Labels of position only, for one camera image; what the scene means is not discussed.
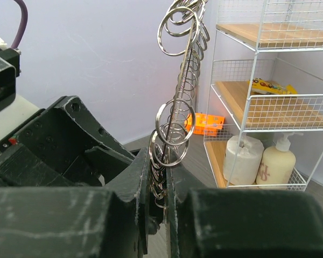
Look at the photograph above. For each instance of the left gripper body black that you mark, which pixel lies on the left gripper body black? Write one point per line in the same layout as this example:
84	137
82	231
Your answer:
62	145

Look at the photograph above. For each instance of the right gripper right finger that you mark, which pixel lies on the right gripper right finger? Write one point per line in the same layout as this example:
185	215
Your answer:
212	222

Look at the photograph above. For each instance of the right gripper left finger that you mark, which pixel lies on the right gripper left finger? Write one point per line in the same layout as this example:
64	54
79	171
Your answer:
42	215

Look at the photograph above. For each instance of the metal keyring disc with rings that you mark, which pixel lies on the metal keyring disc with rings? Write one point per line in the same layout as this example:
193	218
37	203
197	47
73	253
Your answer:
180	33

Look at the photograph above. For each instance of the white toilet paper roll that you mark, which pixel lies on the white toilet paper roll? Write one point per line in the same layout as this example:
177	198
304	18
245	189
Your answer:
242	160

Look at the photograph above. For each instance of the cream lotion pump bottle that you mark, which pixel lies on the cream lotion pump bottle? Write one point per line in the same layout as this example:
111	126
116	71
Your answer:
277	164

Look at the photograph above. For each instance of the orange plastic crate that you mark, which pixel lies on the orange plastic crate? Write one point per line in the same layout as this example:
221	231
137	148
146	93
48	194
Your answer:
207	124

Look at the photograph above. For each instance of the yellow snack packet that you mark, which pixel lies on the yellow snack packet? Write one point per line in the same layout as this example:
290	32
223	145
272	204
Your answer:
261	86

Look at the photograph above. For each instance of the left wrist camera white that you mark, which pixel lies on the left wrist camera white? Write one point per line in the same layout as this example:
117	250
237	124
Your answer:
15	110

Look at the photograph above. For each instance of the white wire shelf rack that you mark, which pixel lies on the white wire shelf rack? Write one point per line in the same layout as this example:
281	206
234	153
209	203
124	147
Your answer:
274	41

